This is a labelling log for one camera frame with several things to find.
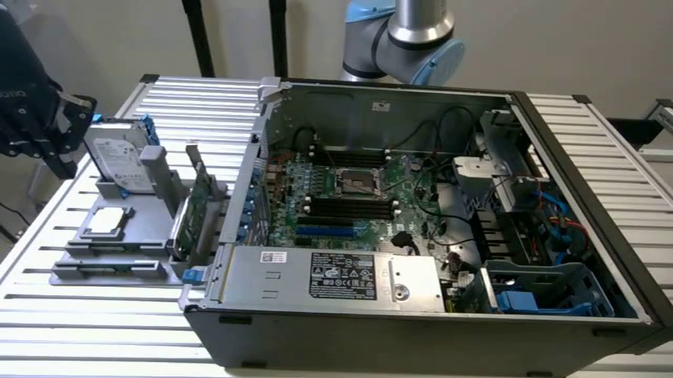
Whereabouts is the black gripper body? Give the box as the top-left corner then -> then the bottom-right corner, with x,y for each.
0,8 -> 64,139

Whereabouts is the green RAM stick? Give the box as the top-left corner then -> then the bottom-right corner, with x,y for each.
73,265 -> 160,275

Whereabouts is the black RAM slot bank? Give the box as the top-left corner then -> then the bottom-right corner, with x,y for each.
303,195 -> 399,221
314,146 -> 391,169

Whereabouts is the black expansion slot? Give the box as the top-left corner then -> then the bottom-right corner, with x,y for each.
295,214 -> 354,228

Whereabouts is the blue expansion slot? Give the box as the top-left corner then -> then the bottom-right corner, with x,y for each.
294,225 -> 355,240

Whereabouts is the silver hard disk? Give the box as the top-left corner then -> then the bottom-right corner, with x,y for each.
85,120 -> 152,195

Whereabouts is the silver CPU chip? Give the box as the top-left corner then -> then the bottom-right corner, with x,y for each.
87,206 -> 131,236

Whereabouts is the grey parts rack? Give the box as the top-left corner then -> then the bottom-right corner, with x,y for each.
48,144 -> 234,285

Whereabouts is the black stand pole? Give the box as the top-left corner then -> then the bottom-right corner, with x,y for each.
266,0 -> 291,79
180,0 -> 216,78

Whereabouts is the green graphics card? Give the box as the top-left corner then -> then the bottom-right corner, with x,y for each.
168,161 -> 220,261

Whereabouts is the silver power supply unit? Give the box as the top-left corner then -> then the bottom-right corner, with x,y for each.
217,245 -> 449,314

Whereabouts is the green motherboard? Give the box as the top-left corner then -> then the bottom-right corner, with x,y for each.
264,151 -> 463,253

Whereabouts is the grey fan shroud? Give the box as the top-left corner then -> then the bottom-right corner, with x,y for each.
450,154 -> 497,187

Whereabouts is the grey metal drive cage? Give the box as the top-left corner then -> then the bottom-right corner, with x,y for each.
478,109 -> 551,212

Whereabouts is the black open PC case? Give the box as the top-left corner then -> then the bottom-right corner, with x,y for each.
180,76 -> 673,365

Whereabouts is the dark blue plastic disk bay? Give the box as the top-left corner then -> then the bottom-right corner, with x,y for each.
478,258 -> 617,317

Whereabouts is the black cable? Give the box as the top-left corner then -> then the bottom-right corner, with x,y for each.
0,201 -> 28,246

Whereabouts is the CPU socket with metal frame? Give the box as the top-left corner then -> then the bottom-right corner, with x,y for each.
326,166 -> 383,198

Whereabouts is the blue data wire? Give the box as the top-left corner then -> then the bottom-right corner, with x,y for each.
527,187 -> 571,264

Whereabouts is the red data wire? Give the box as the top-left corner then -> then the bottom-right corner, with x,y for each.
546,215 -> 589,247

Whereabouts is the black bracket on profile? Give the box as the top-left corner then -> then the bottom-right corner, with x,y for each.
603,117 -> 670,151

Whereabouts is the aluminium frame profile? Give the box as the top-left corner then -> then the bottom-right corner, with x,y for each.
635,99 -> 673,159

